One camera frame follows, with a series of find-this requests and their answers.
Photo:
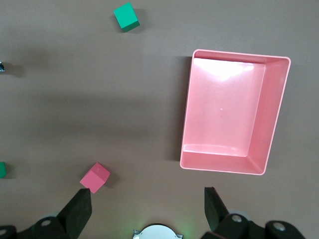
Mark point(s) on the pink foam cube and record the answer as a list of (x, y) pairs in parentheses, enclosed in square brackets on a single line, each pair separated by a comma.
[(96, 175)]

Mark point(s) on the orange capped push button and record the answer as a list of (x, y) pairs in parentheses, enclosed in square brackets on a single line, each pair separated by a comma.
[(2, 67)]

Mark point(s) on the green foam cube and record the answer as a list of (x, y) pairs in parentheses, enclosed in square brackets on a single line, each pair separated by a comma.
[(2, 169), (125, 16)]

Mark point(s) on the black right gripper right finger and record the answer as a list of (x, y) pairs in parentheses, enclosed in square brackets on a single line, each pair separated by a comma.
[(216, 216)]

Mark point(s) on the pink plastic tray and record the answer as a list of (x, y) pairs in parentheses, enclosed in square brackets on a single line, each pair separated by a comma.
[(224, 124)]

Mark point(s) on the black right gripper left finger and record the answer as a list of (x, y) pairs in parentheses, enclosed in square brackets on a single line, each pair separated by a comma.
[(72, 216)]

